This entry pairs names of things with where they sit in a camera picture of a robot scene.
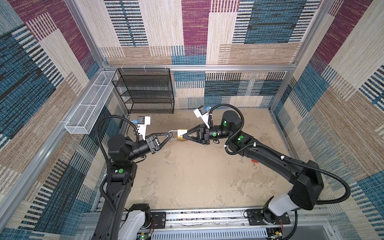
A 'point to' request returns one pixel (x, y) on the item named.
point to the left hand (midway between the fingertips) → (172, 135)
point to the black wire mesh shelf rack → (145, 90)
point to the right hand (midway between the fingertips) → (184, 139)
